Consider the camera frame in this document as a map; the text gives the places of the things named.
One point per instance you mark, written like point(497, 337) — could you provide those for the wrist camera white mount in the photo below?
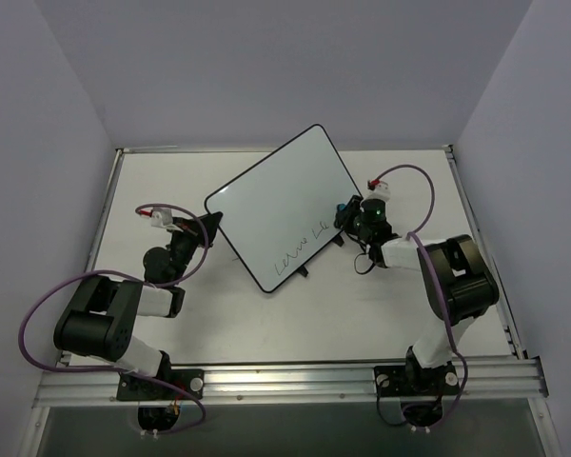
point(161, 218)
point(378, 190)

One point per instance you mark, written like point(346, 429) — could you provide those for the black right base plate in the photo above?
point(397, 381)

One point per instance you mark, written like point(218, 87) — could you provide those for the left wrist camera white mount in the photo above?
point(161, 218)

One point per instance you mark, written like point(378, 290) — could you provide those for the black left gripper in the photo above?
point(198, 230)

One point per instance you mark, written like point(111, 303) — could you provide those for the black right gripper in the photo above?
point(352, 216)

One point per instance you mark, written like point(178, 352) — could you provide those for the white whiteboard black frame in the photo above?
point(280, 212)

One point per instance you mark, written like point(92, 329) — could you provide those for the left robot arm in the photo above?
point(99, 320)

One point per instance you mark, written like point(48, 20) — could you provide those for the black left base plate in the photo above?
point(181, 384)

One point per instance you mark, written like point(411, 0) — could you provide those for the aluminium front frame rail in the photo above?
point(489, 378)

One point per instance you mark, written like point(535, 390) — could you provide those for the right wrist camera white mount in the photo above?
point(378, 190)

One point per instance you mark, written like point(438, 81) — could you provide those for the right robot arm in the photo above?
point(458, 283)

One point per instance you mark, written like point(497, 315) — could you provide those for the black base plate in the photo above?
point(397, 381)
point(181, 384)

